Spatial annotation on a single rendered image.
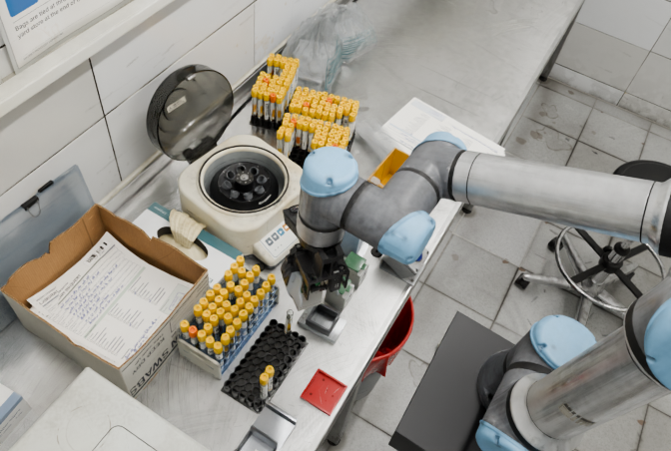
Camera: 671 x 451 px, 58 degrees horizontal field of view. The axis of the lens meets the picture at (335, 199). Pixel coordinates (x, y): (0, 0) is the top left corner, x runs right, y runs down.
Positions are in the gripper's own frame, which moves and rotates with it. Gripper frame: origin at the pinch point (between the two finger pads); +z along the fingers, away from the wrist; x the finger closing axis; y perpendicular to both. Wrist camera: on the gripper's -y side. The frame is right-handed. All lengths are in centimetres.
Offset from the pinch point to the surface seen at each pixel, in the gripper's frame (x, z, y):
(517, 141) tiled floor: 158, 108, -99
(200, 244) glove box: -13.9, 14.9, -24.9
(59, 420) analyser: -41.4, -10.0, 13.6
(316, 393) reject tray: -1.5, 19.9, 12.5
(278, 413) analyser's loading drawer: -10.3, 15.4, 14.9
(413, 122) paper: 52, 19, -49
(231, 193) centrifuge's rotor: -4.7, 9.1, -32.1
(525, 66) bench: 100, 20, -62
